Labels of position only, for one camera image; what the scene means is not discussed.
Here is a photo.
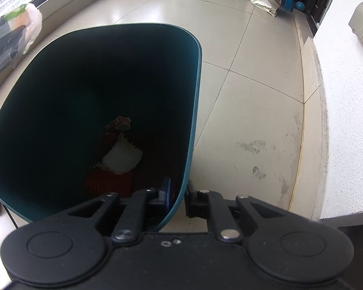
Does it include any dark teal trash bin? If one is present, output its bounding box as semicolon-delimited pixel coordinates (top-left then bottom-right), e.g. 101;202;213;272
0;23;203;229

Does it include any white paper trash in bin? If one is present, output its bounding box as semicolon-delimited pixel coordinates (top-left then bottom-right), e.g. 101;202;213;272
94;116;143;175

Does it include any small blue ball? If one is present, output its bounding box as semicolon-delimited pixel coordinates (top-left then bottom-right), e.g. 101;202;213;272
295;1;305;12

